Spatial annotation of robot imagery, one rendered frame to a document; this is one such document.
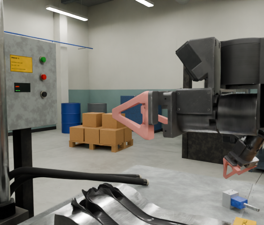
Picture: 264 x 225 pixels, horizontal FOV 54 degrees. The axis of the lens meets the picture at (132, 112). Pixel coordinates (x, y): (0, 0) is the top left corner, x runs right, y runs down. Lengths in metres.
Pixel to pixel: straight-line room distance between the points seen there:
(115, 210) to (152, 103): 0.45
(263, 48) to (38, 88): 1.05
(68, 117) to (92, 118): 2.09
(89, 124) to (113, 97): 3.38
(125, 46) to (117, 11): 1.24
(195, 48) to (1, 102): 0.77
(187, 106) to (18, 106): 0.93
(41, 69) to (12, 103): 0.22
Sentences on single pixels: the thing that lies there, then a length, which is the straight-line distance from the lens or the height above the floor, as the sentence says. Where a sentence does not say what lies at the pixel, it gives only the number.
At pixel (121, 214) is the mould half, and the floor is 0.91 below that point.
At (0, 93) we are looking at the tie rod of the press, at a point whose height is 1.22.
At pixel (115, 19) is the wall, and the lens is 9.34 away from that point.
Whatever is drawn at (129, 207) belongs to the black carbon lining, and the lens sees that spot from 0.79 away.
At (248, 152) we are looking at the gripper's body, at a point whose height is 1.02.
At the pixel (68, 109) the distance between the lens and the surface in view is 7.78.
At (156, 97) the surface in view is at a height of 1.23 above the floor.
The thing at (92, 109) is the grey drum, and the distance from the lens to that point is 7.59.
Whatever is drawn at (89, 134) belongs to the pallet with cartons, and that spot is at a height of 0.33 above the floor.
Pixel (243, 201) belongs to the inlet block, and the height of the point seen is 0.84.
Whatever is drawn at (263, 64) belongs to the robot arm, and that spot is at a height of 1.27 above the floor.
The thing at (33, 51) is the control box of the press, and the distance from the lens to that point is 1.27.
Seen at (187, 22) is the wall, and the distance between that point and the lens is 7.92.
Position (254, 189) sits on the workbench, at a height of 0.80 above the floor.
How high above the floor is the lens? 1.23
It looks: 5 degrees down
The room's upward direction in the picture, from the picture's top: straight up
